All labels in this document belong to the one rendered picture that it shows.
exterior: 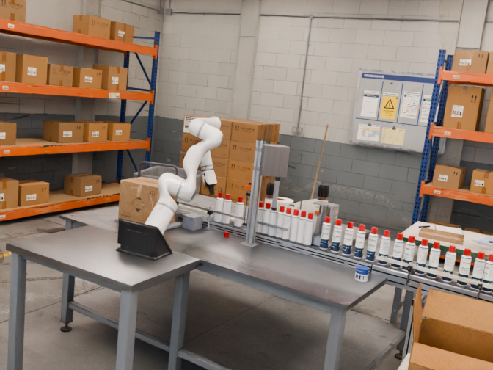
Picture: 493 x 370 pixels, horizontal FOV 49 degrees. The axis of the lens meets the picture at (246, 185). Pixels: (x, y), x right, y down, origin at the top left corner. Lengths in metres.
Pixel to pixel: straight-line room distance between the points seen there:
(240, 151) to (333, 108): 1.74
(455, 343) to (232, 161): 5.23
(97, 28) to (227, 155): 2.30
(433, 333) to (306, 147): 6.22
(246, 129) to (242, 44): 2.10
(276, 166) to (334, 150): 4.72
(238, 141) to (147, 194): 3.58
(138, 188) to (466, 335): 2.25
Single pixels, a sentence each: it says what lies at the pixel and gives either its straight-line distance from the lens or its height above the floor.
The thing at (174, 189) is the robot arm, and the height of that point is 1.18.
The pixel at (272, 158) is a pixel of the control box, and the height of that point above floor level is 1.39.
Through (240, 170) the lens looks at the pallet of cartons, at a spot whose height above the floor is 0.77.
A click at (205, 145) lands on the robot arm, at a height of 1.44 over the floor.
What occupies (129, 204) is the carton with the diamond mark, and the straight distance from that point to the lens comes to 3.70.
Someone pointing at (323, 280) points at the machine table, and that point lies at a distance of 3.02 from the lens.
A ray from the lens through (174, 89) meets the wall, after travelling 9.46.
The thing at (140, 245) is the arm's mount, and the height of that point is 0.90.
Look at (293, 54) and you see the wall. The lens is 8.38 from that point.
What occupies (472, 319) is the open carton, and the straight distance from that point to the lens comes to 2.24.
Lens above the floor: 1.78
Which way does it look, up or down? 10 degrees down
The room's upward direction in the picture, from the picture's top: 6 degrees clockwise
